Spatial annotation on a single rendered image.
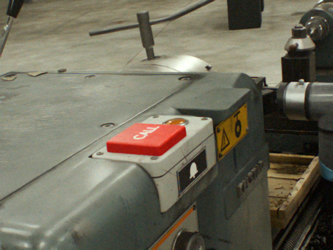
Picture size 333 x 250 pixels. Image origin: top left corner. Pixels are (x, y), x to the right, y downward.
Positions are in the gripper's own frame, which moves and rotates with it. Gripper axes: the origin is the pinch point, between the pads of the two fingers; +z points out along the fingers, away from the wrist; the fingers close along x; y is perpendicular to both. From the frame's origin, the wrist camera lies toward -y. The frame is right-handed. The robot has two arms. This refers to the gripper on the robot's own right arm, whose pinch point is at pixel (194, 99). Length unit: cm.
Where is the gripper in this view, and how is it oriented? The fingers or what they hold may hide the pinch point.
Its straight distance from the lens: 132.7
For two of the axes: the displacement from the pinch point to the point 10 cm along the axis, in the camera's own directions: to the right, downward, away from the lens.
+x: -1.0, -9.5, -3.0
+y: 4.6, -3.1, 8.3
